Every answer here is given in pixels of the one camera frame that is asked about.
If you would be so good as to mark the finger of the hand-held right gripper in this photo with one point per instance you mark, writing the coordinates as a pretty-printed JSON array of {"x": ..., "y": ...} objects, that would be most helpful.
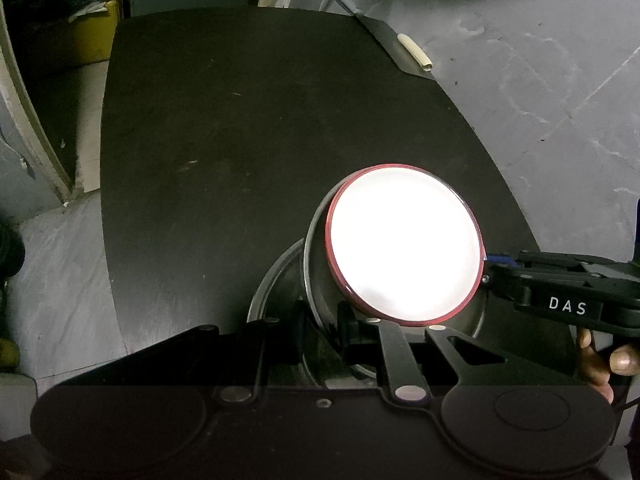
[
  {"x": 505, "y": 285},
  {"x": 502, "y": 259}
]

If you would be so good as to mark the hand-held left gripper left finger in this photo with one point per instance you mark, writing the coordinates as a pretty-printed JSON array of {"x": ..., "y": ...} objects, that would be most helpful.
[{"x": 295, "y": 332}]

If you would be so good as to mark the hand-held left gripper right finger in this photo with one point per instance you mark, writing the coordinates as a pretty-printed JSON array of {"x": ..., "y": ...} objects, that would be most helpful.
[{"x": 350, "y": 335}]

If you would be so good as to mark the small steel bowl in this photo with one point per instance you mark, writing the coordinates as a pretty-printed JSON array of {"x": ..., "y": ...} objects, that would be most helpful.
[{"x": 315, "y": 285}]

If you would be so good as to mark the white ceramic bowl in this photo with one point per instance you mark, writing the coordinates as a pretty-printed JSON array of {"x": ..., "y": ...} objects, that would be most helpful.
[{"x": 405, "y": 245}]

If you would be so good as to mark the person's right hand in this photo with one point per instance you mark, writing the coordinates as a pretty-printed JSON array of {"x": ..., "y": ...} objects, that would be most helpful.
[{"x": 625, "y": 360}]

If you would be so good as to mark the kitchen cleaver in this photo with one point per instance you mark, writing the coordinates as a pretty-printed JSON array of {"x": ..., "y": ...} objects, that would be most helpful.
[{"x": 385, "y": 35}]

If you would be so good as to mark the yellow box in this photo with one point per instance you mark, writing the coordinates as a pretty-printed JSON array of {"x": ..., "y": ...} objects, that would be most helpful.
[{"x": 85, "y": 35}]

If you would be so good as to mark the white door frame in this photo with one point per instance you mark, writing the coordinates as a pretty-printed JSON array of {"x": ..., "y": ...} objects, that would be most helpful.
[{"x": 30, "y": 125}]

